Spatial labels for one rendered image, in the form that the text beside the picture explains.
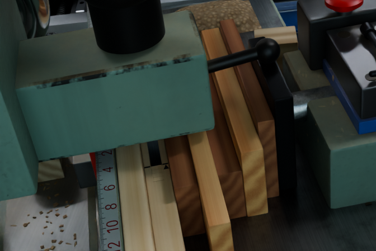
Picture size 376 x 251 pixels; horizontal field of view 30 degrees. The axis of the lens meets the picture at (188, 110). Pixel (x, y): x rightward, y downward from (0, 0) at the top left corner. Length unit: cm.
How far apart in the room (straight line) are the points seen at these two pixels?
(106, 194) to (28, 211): 25
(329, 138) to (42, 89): 21
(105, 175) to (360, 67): 20
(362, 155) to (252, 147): 8
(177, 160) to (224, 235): 8
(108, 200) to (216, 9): 34
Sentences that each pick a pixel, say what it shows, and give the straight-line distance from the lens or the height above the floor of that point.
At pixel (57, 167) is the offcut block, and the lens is 77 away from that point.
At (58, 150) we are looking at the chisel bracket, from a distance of 53.
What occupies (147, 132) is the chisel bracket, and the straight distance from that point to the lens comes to 52.
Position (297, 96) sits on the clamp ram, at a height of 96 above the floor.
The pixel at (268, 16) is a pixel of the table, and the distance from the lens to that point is 80.
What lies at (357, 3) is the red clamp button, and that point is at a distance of 57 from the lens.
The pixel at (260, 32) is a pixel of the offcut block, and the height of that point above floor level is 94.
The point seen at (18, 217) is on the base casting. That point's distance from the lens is 75.
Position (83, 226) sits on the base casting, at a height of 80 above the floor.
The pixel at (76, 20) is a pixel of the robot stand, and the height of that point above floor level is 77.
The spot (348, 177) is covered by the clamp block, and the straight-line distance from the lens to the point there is 54.
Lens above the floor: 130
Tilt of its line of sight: 36 degrees down
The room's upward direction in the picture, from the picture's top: 9 degrees counter-clockwise
